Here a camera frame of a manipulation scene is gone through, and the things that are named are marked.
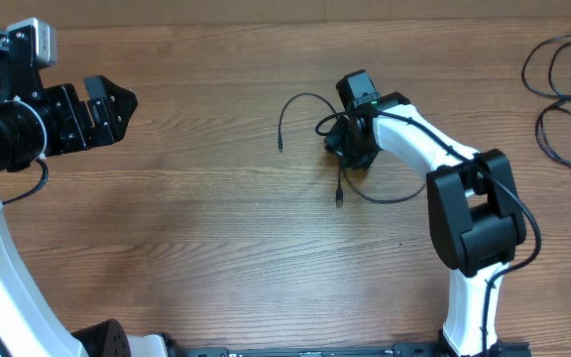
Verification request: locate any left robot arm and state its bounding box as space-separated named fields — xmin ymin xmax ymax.
xmin=0 ymin=76 xmax=184 ymax=356

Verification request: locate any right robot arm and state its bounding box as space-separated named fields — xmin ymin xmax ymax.
xmin=324 ymin=70 xmax=531 ymax=356

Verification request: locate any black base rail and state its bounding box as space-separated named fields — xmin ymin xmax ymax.
xmin=185 ymin=340 xmax=532 ymax=357

